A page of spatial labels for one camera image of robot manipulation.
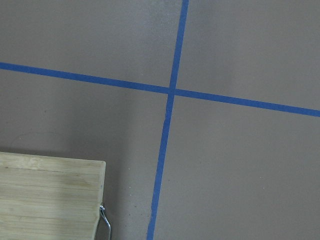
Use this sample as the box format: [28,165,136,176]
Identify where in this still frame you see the wooden cutting board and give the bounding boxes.
[0,152,111,240]

